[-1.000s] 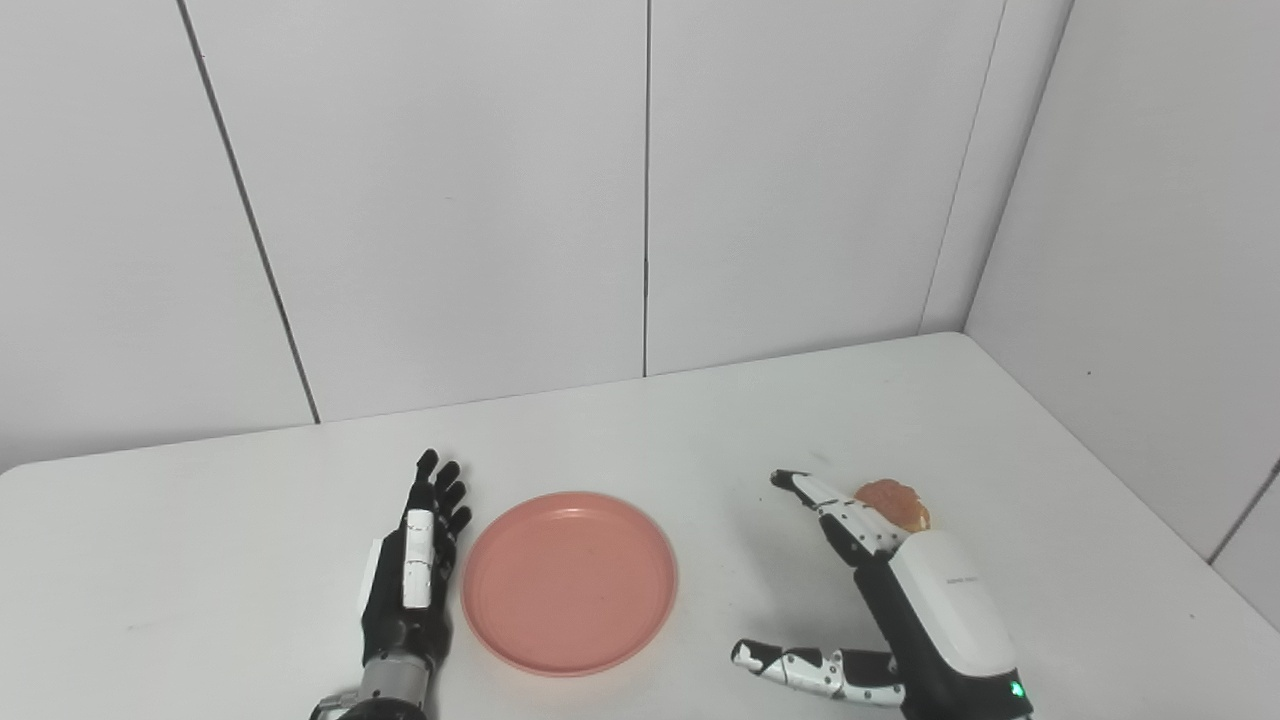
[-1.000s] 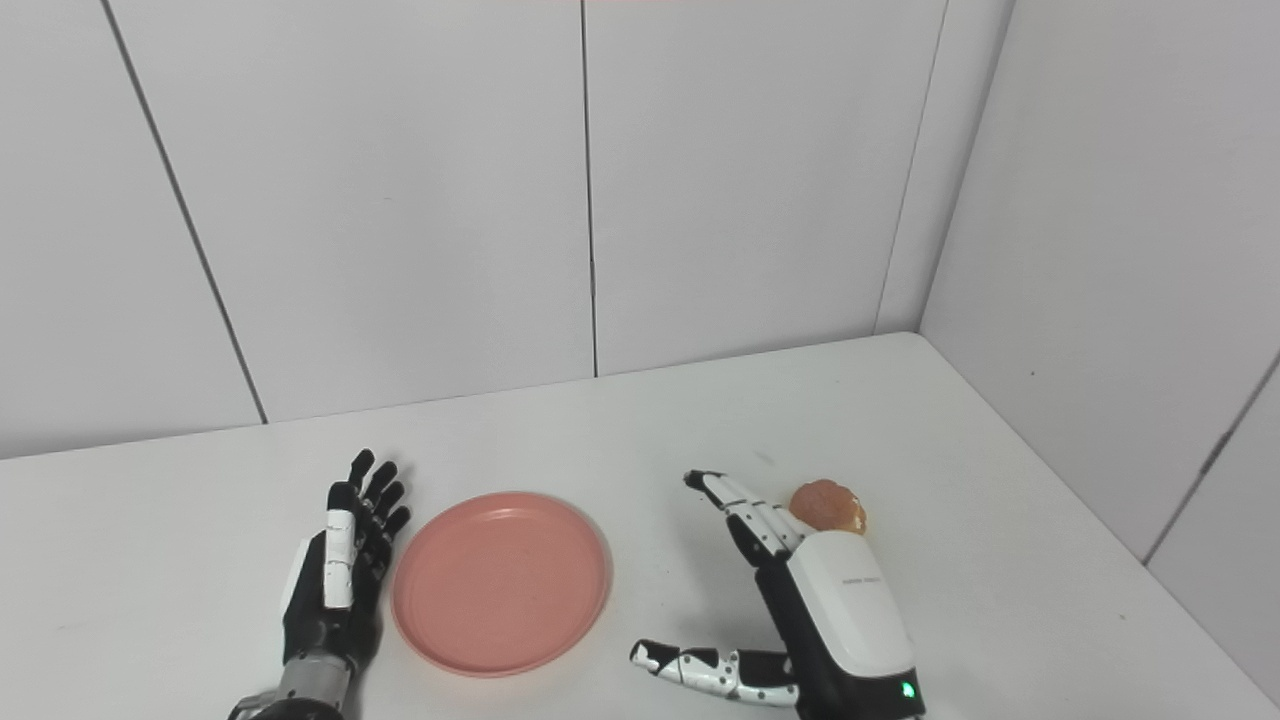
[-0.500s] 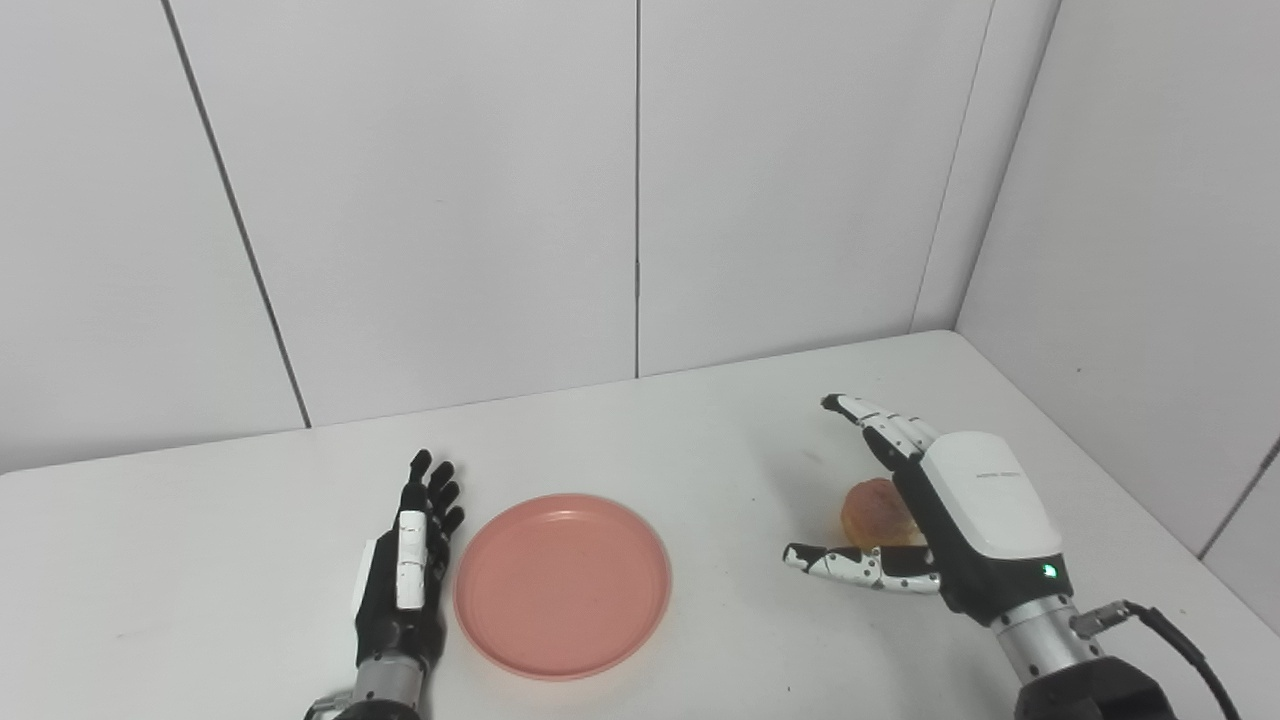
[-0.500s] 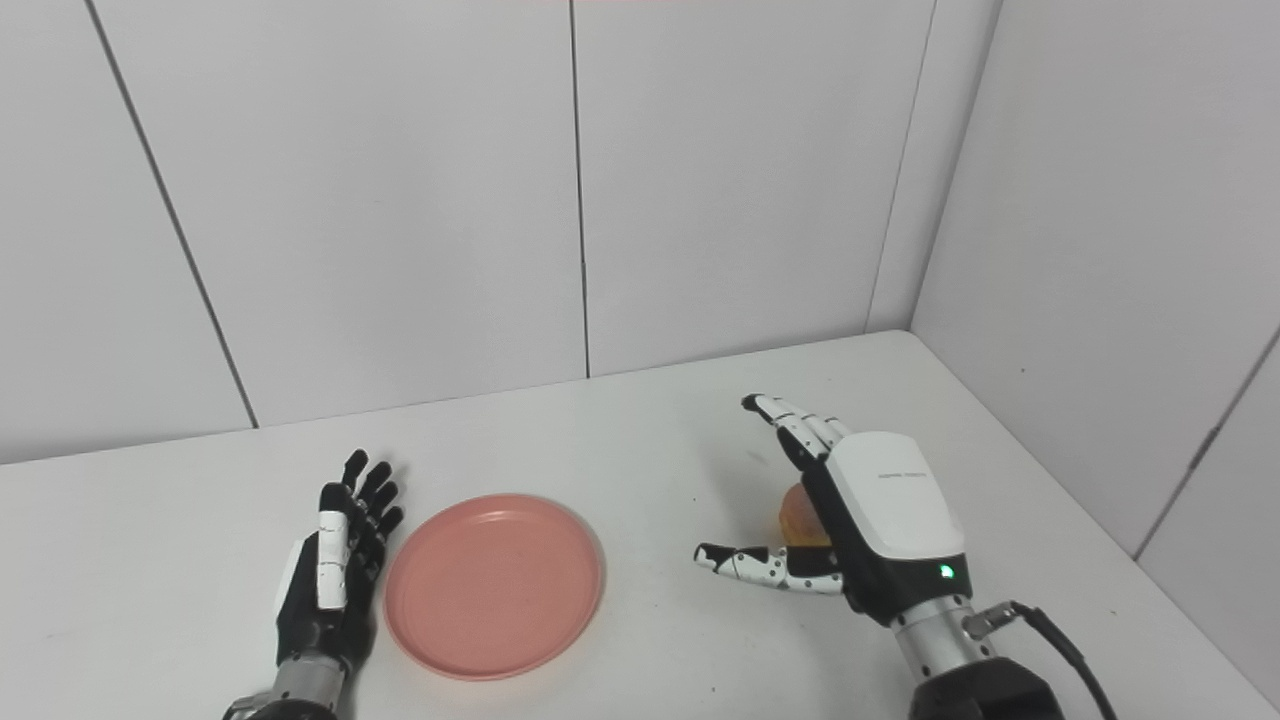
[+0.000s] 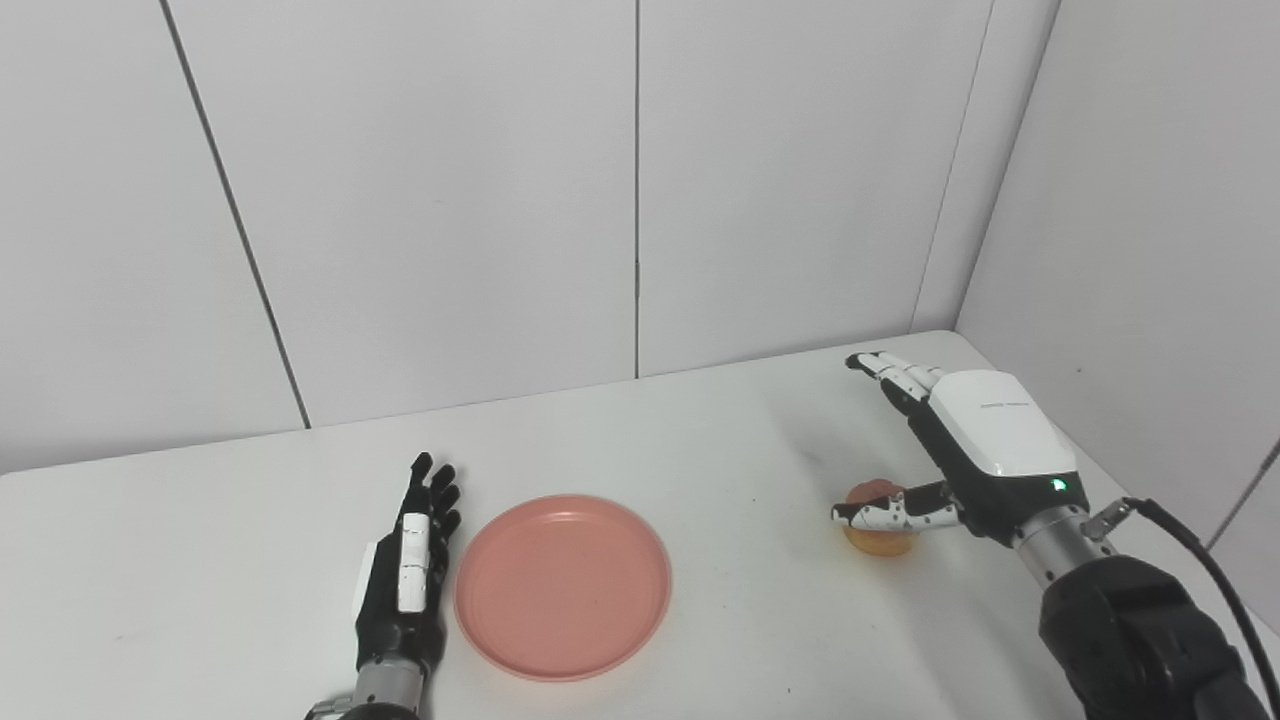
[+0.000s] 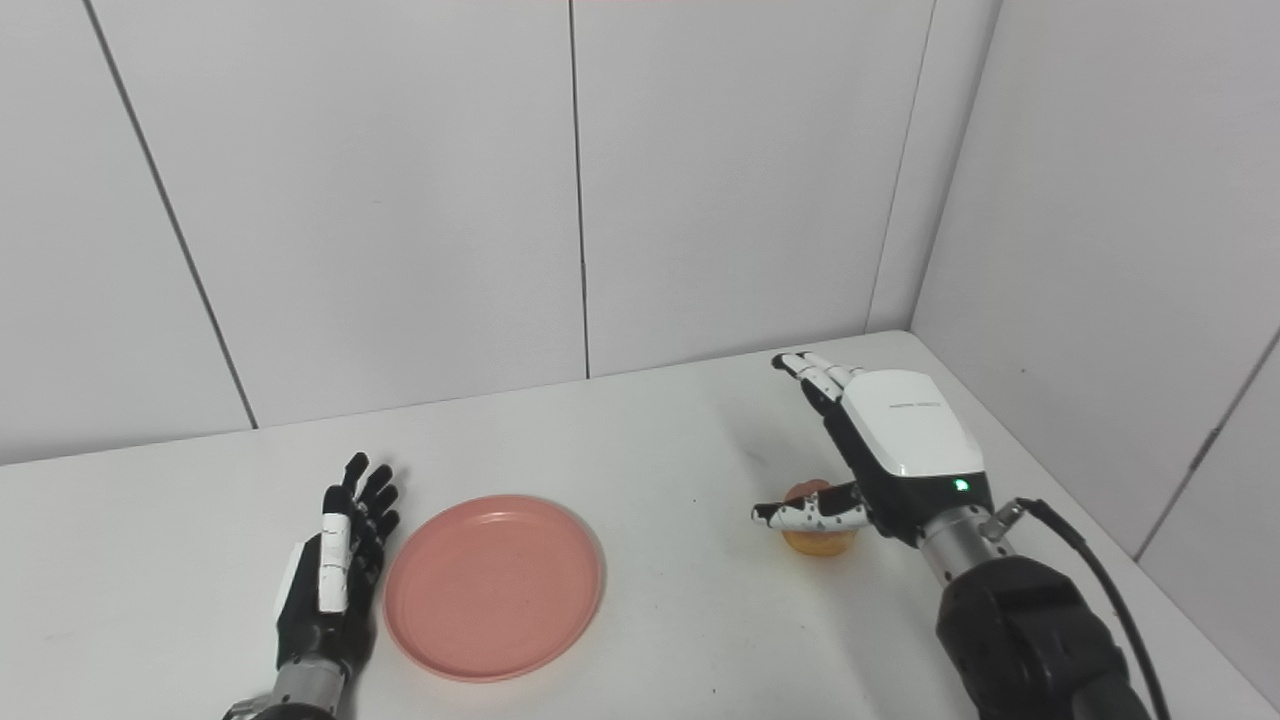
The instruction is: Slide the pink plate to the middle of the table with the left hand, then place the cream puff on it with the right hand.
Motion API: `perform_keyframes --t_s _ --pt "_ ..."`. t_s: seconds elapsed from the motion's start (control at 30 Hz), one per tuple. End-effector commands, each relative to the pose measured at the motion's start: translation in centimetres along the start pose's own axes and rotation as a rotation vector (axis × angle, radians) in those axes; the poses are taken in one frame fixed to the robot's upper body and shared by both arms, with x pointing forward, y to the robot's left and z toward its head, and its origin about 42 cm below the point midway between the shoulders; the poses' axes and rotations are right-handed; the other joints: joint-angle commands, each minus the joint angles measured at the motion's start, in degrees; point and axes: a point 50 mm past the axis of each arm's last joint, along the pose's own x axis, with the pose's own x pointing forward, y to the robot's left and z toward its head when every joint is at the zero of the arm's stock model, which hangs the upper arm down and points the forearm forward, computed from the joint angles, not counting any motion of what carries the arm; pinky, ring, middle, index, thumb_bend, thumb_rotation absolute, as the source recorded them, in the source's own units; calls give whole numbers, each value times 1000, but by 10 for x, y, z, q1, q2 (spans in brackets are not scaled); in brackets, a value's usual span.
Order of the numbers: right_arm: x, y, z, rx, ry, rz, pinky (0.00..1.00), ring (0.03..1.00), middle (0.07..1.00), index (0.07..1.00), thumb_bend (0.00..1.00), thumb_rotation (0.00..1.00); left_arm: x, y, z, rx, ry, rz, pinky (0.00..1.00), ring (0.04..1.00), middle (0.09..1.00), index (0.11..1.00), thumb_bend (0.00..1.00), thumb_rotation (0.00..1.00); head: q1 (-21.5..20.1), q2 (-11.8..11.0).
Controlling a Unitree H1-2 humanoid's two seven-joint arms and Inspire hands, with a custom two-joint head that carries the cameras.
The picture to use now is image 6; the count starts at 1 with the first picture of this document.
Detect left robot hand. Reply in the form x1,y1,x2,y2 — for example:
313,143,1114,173
273,452,402,673

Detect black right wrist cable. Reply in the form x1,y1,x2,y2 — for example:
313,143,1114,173
985,497,1173,720

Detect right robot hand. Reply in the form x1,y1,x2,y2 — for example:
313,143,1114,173
752,351,996,548

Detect pink round plate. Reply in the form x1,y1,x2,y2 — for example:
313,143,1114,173
383,494,605,684

